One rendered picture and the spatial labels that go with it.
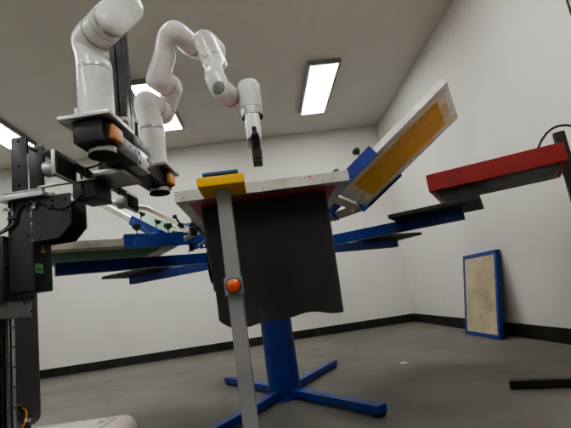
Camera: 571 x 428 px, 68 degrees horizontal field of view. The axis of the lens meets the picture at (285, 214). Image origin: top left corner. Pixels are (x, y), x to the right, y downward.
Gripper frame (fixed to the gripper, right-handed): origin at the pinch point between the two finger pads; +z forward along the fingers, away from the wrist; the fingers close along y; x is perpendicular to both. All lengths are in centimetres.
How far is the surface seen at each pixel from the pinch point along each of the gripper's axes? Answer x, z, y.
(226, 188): -10.1, 14.9, 21.7
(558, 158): 135, 3, -39
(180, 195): -26.6, 10.4, 2.1
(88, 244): -82, 12, -61
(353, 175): 51, -11, -79
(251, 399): -10, 72, 22
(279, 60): 40, -192, -263
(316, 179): 18.7, 10.3, 2.0
